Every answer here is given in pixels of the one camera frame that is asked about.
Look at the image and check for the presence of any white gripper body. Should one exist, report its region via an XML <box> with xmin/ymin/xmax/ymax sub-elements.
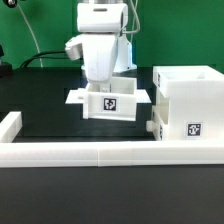
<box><xmin>65</xmin><ymin>33</ymin><xmax>118</xmax><ymax>83</ymax></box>

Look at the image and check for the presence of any white drawer tray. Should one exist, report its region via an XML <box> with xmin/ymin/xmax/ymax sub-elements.
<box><xmin>83</xmin><ymin>77</ymin><xmax>137</xmax><ymax>121</ymax></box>
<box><xmin>146</xmin><ymin>106</ymin><xmax>168</xmax><ymax>141</ymax></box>

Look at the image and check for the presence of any white front drawer tray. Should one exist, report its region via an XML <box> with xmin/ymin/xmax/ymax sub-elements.
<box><xmin>146</xmin><ymin>106</ymin><xmax>168</xmax><ymax>141</ymax></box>

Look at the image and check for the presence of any white drawer cabinet box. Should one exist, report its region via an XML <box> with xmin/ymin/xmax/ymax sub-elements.
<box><xmin>153</xmin><ymin>66</ymin><xmax>224</xmax><ymax>141</ymax></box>

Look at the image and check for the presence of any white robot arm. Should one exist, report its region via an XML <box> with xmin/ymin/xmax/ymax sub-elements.
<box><xmin>65</xmin><ymin>1</ymin><xmax>137</xmax><ymax>84</ymax></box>

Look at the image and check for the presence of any printed marker sheet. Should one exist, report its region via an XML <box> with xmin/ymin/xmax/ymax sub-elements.
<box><xmin>65</xmin><ymin>88</ymin><xmax>151</xmax><ymax>104</ymax></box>

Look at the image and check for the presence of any black device at left edge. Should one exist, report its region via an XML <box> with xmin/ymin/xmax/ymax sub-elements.
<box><xmin>0</xmin><ymin>45</ymin><xmax>13</xmax><ymax>78</ymax></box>

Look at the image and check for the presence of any black cable with connector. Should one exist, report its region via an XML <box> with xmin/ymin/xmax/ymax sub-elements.
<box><xmin>19</xmin><ymin>49</ymin><xmax>84</xmax><ymax>69</ymax></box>

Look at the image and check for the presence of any white thin cable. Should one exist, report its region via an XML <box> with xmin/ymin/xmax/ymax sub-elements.
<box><xmin>15</xmin><ymin>2</ymin><xmax>45</xmax><ymax>68</ymax></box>

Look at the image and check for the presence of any white U-shaped border frame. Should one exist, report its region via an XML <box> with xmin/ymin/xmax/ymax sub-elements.
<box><xmin>0</xmin><ymin>112</ymin><xmax>224</xmax><ymax>168</ymax></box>

